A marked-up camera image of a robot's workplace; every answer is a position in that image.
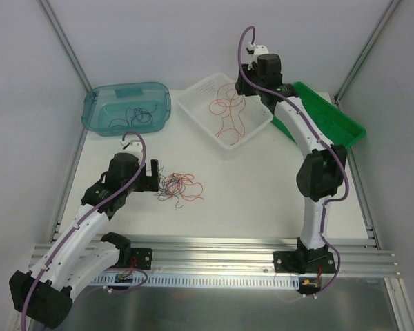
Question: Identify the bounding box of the left aluminium frame post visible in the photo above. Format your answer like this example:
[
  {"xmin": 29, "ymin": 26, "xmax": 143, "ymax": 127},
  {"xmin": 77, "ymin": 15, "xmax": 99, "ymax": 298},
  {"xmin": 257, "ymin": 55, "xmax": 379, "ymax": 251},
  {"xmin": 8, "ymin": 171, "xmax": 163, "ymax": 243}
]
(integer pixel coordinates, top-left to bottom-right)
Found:
[{"xmin": 38, "ymin": 0, "xmax": 92, "ymax": 92}]

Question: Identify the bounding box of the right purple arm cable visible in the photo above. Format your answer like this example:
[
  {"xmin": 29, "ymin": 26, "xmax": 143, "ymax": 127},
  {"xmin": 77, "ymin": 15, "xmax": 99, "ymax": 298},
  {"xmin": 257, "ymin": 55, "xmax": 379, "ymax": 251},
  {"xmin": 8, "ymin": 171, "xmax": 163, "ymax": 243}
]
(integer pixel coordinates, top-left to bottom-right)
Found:
[{"xmin": 237, "ymin": 26, "xmax": 350, "ymax": 301}]

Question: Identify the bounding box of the orange cable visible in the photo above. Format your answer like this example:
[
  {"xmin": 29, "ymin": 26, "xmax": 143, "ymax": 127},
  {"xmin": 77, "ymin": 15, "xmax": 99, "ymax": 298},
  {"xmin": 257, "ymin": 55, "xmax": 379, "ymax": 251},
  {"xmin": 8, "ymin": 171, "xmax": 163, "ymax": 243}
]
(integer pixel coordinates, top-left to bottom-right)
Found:
[{"xmin": 208, "ymin": 82, "xmax": 248, "ymax": 143}]

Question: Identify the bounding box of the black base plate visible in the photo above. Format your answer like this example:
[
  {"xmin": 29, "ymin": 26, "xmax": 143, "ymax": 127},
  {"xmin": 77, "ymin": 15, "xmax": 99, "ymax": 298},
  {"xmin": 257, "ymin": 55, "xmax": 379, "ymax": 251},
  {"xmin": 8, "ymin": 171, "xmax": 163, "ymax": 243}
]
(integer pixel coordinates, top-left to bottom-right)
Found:
[
  {"xmin": 273, "ymin": 251, "xmax": 336, "ymax": 274},
  {"xmin": 127, "ymin": 248, "xmax": 153, "ymax": 271}
]

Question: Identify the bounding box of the black cable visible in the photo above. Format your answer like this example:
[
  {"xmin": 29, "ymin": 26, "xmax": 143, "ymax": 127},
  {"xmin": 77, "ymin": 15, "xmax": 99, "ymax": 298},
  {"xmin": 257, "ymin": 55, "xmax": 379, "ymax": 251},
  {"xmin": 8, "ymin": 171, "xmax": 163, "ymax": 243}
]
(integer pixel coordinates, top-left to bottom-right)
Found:
[{"xmin": 152, "ymin": 167, "xmax": 194, "ymax": 210}]

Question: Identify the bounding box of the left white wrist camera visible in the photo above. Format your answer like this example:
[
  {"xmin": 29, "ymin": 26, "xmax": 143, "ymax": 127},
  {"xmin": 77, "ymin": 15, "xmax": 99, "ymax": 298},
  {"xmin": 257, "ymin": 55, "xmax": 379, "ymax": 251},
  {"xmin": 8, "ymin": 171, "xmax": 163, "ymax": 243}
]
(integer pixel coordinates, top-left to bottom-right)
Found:
[{"xmin": 120, "ymin": 139, "xmax": 143, "ymax": 154}]

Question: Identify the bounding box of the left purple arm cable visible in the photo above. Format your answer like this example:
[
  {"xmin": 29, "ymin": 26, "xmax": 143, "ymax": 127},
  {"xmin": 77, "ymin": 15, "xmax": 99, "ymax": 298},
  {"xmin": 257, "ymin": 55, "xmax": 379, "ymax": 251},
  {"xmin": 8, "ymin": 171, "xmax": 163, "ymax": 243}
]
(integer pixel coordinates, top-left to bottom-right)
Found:
[{"xmin": 19, "ymin": 130, "xmax": 148, "ymax": 331}]

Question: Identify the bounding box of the white perforated plastic basket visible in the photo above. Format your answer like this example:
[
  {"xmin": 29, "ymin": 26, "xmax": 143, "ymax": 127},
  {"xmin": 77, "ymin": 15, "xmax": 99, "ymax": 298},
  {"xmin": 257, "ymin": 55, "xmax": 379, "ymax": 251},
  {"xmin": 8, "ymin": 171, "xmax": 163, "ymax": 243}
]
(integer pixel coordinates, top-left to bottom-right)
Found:
[{"xmin": 177, "ymin": 73, "xmax": 273, "ymax": 150}]

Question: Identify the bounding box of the right aluminium frame post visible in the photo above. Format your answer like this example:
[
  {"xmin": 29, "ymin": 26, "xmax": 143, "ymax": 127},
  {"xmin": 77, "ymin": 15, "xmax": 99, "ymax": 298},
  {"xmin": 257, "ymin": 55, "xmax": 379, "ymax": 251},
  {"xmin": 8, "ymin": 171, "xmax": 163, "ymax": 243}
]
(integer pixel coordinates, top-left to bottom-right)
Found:
[{"xmin": 333, "ymin": 0, "xmax": 402, "ymax": 106}]

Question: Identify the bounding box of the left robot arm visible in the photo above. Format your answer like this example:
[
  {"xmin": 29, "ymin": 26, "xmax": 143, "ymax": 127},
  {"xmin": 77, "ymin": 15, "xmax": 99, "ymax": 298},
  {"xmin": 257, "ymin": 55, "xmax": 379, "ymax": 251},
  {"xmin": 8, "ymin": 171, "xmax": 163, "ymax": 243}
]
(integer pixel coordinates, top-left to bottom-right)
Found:
[{"xmin": 9, "ymin": 152, "xmax": 160, "ymax": 329}]

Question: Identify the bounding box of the white slotted cable duct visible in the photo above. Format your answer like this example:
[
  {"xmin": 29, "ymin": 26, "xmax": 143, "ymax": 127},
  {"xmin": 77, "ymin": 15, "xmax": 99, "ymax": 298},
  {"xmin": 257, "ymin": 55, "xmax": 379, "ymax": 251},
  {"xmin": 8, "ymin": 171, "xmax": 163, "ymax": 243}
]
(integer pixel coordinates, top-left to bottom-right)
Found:
[{"xmin": 90, "ymin": 272, "xmax": 299, "ymax": 290}]

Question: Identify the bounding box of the aluminium mounting rail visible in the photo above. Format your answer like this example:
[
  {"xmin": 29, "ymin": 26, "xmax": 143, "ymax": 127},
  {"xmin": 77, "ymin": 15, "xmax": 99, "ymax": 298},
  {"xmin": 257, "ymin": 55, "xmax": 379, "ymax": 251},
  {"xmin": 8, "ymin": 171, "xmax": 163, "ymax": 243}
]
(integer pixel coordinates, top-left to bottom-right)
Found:
[{"xmin": 28, "ymin": 236, "xmax": 401, "ymax": 277}]

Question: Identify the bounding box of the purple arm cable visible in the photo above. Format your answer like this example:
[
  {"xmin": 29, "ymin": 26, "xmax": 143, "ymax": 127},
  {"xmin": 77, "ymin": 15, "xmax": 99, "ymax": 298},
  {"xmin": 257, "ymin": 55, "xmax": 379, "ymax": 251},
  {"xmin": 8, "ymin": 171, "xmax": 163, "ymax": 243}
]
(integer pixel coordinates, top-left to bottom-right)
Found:
[
  {"xmin": 19, "ymin": 130, "xmax": 148, "ymax": 331},
  {"xmin": 237, "ymin": 26, "xmax": 350, "ymax": 301}
]

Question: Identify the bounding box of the teal transparent plastic bin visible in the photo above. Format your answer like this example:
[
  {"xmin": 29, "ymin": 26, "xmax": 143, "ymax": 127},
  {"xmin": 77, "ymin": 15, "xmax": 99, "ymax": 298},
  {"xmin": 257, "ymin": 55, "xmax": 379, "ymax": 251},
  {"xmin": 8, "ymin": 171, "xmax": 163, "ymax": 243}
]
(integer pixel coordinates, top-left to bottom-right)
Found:
[{"xmin": 81, "ymin": 82, "xmax": 172, "ymax": 137}]

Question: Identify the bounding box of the aluminium frame post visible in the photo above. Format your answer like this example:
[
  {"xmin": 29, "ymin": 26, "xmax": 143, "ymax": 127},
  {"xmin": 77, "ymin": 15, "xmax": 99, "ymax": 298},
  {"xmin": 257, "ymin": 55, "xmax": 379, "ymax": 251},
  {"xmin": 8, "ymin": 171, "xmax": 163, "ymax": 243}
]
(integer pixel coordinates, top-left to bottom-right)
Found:
[
  {"xmin": 38, "ymin": 0, "xmax": 92, "ymax": 92},
  {"xmin": 333, "ymin": 0, "xmax": 402, "ymax": 106}
]

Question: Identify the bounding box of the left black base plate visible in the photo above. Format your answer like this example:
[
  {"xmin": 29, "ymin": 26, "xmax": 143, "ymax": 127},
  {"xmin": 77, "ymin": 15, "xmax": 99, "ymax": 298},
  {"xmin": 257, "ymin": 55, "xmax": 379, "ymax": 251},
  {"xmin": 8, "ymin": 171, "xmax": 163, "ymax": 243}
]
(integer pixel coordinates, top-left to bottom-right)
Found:
[{"xmin": 127, "ymin": 248, "xmax": 153, "ymax": 271}]

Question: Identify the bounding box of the green plastic tray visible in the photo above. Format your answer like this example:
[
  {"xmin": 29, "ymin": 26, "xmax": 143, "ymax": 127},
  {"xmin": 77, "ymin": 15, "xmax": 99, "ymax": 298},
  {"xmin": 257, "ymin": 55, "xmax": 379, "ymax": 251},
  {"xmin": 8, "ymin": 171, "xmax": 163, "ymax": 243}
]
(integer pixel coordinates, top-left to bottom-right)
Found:
[{"xmin": 270, "ymin": 81, "xmax": 367, "ymax": 150}]

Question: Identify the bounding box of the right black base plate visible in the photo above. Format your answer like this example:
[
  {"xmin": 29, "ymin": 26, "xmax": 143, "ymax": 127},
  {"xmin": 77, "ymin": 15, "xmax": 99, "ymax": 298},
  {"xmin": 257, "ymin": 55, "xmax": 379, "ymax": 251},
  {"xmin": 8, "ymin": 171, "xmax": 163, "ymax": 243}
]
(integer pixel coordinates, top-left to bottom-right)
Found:
[{"xmin": 273, "ymin": 251, "xmax": 336, "ymax": 274}]

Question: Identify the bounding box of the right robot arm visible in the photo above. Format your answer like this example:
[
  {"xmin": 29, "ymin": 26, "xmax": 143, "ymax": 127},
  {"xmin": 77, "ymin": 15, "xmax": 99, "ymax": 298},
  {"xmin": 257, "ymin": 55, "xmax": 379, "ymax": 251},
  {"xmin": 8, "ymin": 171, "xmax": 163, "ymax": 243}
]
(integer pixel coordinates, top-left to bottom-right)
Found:
[{"xmin": 235, "ymin": 50, "xmax": 348, "ymax": 274}]

